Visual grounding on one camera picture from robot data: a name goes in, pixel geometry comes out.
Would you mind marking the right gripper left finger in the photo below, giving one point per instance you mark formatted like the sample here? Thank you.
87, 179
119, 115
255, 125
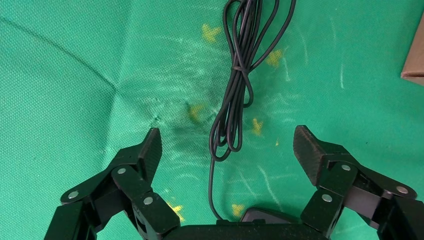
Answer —
132, 179

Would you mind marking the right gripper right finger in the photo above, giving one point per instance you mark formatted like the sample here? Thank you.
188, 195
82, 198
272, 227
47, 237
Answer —
334, 179

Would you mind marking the orange cardboard box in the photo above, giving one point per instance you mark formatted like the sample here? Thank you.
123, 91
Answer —
415, 59

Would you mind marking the green cloth mat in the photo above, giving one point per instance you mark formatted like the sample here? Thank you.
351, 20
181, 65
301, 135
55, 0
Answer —
82, 82

